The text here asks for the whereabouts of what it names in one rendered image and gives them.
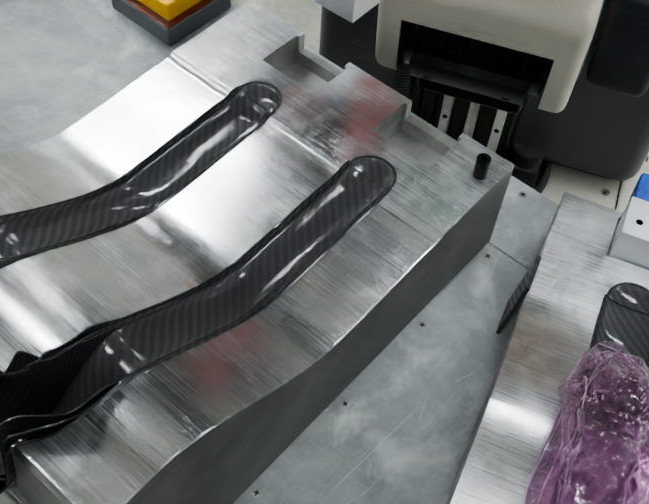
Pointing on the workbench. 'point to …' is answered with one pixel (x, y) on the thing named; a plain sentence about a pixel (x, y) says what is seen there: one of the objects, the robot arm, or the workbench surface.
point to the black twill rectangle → (518, 294)
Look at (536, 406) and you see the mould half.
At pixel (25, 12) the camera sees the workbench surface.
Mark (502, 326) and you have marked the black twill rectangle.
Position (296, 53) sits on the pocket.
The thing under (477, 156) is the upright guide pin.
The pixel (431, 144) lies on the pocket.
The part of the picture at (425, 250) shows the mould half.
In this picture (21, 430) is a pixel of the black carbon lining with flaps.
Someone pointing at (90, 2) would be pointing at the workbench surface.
